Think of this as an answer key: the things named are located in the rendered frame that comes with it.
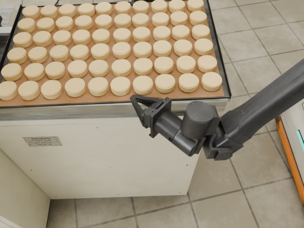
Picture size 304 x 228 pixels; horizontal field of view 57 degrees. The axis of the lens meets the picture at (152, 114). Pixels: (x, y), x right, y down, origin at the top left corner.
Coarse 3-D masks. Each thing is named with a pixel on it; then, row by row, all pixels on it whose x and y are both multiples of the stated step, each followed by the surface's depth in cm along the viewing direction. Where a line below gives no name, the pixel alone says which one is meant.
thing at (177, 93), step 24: (168, 24) 85; (192, 24) 85; (24, 48) 81; (48, 48) 81; (192, 48) 79; (192, 72) 74; (216, 72) 74; (96, 96) 71; (120, 96) 70; (144, 96) 70; (168, 96) 70; (192, 96) 70; (216, 96) 70
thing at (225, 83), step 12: (168, 0) 91; (204, 0) 91; (12, 36) 84; (216, 36) 81; (12, 48) 81; (216, 48) 79; (0, 60) 77; (0, 72) 76; (228, 84) 70; (228, 96) 70; (0, 108) 70
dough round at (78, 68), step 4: (76, 60) 75; (80, 60) 75; (72, 64) 74; (76, 64) 74; (80, 64) 74; (84, 64) 74; (68, 68) 73; (72, 68) 73; (76, 68) 73; (80, 68) 73; (84, 68) 73; (72, 72) 73; (76, 72) 73; (80, 72) 73; (84, 72) 74; (72, 76) 74; (76, 76) 73; (80, 76) 74
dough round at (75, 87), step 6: (72, 78) 72; (78, 78) 71; (66, 84) 70; (72, 84) 70; (78, 84) 70; (84, 84) 71; (66, 90) 70; (72, 90) 69; (78, 90) 69; (84, 90) 71; (72, 96) 70; (78, 96) 71
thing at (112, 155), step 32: (0, 128) 84; (32, 128) 84; (64, 128) 85; (96, 128) 86; (128, 128) 86; (32, 160) 103; (64, 160) 104; (96, 160) 105; (128, 160) 106; (160, 160) 107; (192, 160) 108; (64, 192) 134; (96, 192) 136; (128, 192) 137; (160, 192) 139
